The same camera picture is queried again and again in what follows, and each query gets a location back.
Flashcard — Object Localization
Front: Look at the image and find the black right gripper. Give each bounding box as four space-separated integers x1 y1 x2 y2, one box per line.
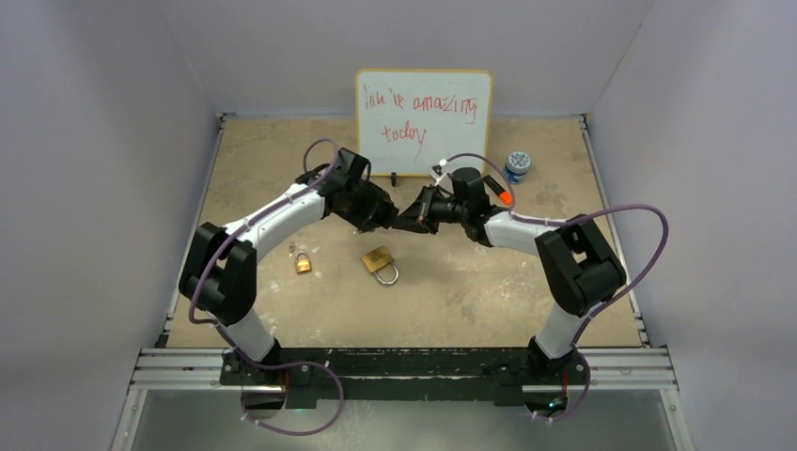
392 183 469 235

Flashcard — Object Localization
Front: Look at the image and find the large brass padlock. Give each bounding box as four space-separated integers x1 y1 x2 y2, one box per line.
362 245 399 286

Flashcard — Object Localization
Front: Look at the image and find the black padlock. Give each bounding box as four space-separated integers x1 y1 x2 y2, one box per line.
356 208 399 234

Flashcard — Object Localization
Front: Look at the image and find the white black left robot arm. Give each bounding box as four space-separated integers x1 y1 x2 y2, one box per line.
179 171 399 384

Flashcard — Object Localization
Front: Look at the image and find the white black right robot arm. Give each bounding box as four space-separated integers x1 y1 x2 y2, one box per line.
391 167 627 382

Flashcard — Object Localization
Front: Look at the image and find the small brass padlock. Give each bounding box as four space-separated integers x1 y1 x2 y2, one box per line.
294 251 312 274

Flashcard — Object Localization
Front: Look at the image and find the orange black marker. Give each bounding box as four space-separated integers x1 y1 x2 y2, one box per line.
482 175 514 207

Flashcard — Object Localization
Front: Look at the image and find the yellow framed whiteboard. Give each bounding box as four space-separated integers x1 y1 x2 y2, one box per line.
354 69 493 178

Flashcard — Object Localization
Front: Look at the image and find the blue white round tin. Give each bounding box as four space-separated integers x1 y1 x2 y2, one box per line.
503 151 532 184

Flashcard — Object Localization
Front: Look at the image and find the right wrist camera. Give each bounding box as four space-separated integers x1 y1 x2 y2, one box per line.
430 159 452 191

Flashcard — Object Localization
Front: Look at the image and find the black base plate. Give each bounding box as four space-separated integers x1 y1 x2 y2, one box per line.
220 347 587 412

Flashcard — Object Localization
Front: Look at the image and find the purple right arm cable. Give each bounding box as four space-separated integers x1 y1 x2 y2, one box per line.
432 152 671 425

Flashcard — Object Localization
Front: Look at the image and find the aluminium frame rail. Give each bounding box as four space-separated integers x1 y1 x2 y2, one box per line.
108 112 680 451

